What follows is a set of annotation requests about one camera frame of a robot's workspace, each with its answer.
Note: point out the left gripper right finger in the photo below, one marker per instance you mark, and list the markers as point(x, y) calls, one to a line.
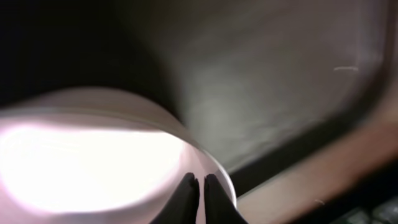
point(219, 209)

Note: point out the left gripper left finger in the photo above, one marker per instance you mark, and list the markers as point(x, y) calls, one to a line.
point(182, 206)

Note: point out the pink bowl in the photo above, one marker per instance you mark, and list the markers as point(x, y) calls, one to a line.
point(95, 155)

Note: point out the dark brown serving tray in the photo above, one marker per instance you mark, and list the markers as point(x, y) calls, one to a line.
point(259, 84)

